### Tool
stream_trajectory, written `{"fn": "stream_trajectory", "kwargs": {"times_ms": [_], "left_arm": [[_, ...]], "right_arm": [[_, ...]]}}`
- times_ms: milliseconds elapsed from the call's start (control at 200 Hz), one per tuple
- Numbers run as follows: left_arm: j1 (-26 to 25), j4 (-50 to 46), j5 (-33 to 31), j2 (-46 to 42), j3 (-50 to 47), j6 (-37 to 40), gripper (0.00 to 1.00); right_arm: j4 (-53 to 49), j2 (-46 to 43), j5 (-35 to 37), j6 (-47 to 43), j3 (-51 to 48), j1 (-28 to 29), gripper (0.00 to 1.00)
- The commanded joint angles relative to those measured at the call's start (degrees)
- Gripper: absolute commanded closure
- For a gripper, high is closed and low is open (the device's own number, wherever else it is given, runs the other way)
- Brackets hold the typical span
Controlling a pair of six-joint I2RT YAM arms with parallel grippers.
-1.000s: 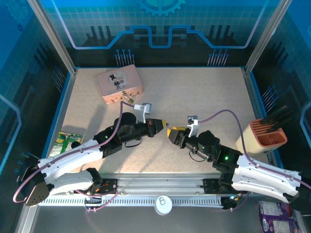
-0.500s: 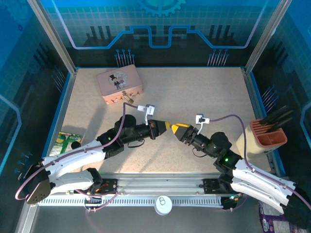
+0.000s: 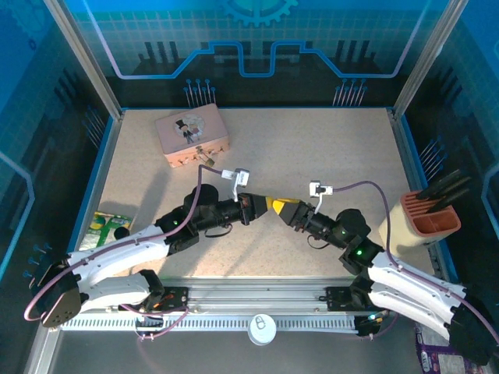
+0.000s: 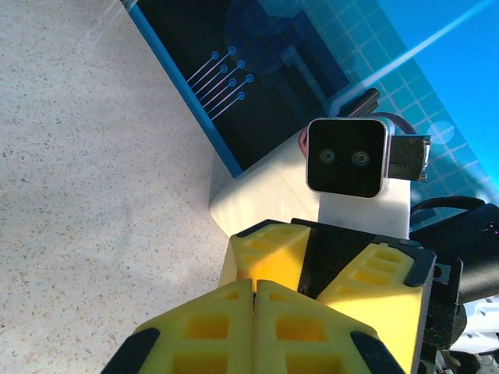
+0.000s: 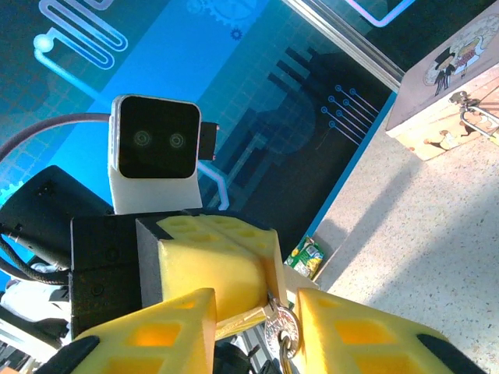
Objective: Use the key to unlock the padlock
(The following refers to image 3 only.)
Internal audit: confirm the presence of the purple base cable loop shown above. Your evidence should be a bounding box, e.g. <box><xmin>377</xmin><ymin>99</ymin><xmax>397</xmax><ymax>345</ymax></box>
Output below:
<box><xmin>119</xmin><ymin>303</ymin><xmax>192</xmax><ymax>342</ymax></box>
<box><xmin>357</xmin><ymin>310</ymin><xmax>401</xmax><ymax>340</ymax></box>

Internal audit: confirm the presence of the green printed packet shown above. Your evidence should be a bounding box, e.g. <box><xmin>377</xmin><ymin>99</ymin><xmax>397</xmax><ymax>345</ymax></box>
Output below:
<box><xmin>79</xmin><ymin>211</ymin><xmax>134</xmax><ymax>252</ymax></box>

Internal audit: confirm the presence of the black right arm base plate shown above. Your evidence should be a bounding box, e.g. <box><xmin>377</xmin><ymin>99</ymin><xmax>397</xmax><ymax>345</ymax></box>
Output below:
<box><xmin>324</xmin><ymin>285</ymin><xmax>397</xmax><ymax>313</ymax></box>

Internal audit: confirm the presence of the white slotted cable duct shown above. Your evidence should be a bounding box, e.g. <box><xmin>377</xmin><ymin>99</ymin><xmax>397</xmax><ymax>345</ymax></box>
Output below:
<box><xmin>60</xmin><ymin>314</ymin><xmax>360</xmax><ymax>333</ymax></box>

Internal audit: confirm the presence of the black utensil handle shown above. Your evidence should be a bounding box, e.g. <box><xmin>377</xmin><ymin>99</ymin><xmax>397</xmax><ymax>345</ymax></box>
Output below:
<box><xmin>422</xmin><ymin>176</ymin><xmax>472</xmax><ymax>206</ymax></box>
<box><xmin>414</xmin><ymin>168</ymin><xmax>462</xmax><ymax>200</ymax></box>
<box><xmin>427</xmin><ymin>188</ymin><xmax>471</xmax><ymax>214</ymax></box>

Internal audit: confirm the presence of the cream and orange utensil holder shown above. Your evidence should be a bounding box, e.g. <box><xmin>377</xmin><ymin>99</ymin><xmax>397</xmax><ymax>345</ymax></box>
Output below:
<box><xmin>378</xmin><ymin>190</ymin><xmax>462</xmax><ymax>252</ymax></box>

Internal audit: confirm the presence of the aluminium frame post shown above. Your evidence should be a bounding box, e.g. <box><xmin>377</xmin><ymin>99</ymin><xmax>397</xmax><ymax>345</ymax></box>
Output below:
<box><xmin>392</xmin><ymin>0</ymin><xmax>471</xmax><ymax>120</ymax></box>
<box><xmin>41</xmin><ymin>0</ymin><xmax>125</xmax><ymax>121</ymax></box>

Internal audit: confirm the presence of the aluminium mounting rail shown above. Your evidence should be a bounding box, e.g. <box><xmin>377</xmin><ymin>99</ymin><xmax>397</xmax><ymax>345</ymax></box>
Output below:
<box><xmin>158</xmin><ymin>277</ymin><xmax>356</xmax><ymax>313</ymax></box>

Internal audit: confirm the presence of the white round cap lock icon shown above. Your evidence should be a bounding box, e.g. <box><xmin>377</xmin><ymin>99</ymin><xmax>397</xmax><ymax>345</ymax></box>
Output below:
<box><xmin>248</xmin><ymin>312</ymin><xmax>278</xmax><ymax>346</ymax></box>

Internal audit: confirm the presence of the purple snack packet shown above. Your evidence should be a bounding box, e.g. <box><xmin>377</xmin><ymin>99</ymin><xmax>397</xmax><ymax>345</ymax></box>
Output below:
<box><xmin>414</xmin><ymin>324</ymin><xmax>463</xmax><ymax>374</ymax></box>

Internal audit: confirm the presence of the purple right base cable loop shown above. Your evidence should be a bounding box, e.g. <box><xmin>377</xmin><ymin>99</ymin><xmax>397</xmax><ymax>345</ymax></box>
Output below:
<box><xmin>357</xmin><ymin>310</ymin><xmax>401</xmax><ymax>340</ymax></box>

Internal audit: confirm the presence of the pink tin box with figures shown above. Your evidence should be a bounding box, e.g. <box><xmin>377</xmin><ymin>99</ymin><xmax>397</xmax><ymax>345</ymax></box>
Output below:
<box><xmin>154</xmin><ymin>103</ymin><xmax>231</xmax><ymax>169</ymax></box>

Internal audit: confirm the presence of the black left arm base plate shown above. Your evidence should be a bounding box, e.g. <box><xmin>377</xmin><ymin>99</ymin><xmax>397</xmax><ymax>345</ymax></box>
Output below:
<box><xmin>118</xmin><ymin>285</ymin><xmax>190</xmax><ymax>313</ymax></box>

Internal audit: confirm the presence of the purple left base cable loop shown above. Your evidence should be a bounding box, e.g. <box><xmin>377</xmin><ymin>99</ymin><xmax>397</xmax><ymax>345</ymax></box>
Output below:
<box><xmin>119</xmin><ymin>303</ymin><xmax>192</xmax><ymax>342</ymax></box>

